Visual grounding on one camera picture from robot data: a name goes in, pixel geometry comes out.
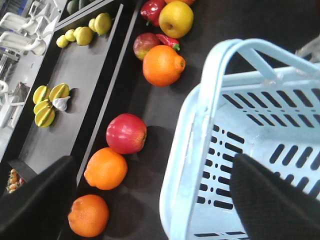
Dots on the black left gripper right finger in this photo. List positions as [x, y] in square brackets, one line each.
[270, 208]

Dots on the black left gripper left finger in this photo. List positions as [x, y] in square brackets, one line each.
[38, 209]

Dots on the light blue plastic basket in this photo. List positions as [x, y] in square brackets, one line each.
[254, 98]

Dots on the orange fruit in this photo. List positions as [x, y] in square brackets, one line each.
[106, 169]
[88, 216]

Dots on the white garlic bulb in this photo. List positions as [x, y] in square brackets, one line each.
[61, 104]

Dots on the red apple beside oranges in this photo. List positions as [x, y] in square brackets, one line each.
[126, 134]

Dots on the yellow starfruit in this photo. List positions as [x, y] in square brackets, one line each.
[59, 91]

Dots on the black wooden produce display stand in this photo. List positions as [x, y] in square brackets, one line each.
[106, 80]

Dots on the orange with navel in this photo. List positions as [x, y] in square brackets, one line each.
[162, 66]

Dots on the red chili pepper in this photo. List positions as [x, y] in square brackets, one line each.
[169, 41]

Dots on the red green mango apple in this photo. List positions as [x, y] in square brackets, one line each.
[143, 43]

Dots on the yellow apple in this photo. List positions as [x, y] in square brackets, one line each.
[176, 19]

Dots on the red bell pepper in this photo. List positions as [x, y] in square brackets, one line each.
[151, 10]

